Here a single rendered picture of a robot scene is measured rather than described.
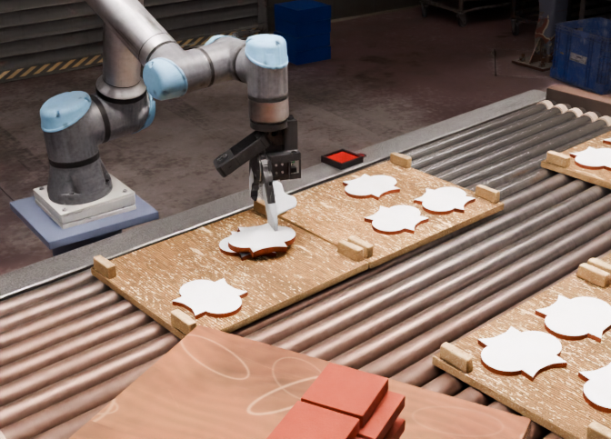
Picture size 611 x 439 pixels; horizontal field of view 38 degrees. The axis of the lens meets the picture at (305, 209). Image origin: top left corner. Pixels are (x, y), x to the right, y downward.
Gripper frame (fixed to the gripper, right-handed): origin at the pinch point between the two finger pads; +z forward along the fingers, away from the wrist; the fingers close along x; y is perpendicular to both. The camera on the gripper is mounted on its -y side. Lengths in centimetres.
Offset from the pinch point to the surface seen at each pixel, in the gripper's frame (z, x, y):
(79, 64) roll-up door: 97, 491, -2
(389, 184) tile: 6.2, 19.2, 35.6
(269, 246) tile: 4.3, -4.6, 0.1
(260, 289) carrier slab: 7.3, -15.0, -4.7
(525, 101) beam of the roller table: 9, 70, 102
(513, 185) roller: 9, 15, 65
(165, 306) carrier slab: 7.3, -15.2, -22.3
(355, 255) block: 5.8, -11.1, 15.6
